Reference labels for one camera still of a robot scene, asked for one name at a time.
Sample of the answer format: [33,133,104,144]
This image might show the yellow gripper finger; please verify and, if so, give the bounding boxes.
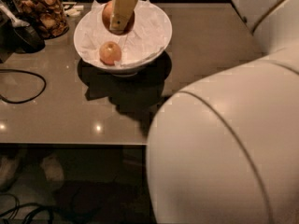
[109,0,138,32]

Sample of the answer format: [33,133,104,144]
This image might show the small white items on table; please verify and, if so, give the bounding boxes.
[64,4,84,17]

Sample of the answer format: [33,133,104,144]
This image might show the black cable on table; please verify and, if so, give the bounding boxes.
[0,68,48,105]

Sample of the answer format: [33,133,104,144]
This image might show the white crumpled paper liner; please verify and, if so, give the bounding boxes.
[79,0,168,69]

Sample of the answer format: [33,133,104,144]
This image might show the white left shoe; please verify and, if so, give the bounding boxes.
[0,154,21,191]

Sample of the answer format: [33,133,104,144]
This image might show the black round device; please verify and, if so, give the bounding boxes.
[13,25,45,53]

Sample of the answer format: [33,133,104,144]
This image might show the white shoe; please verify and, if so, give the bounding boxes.
[40,154,64,191]
[0,154,21,191]

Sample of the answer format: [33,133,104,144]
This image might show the white right shoe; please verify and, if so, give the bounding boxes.
[40,154,64,191]

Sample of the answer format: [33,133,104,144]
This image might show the glass jar of dried chips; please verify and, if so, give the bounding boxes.
[13,0,69,39]

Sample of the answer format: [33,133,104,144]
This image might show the white ceramic bowl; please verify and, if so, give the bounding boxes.
[73,0,173,78]

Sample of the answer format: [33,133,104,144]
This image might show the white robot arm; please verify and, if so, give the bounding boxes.
[146,0,299,224]

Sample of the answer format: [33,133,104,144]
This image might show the black floor cables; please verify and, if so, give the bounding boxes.
[0,192,64,224]

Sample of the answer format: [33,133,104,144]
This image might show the silver handle tool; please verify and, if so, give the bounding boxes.
[0,1,30,28]

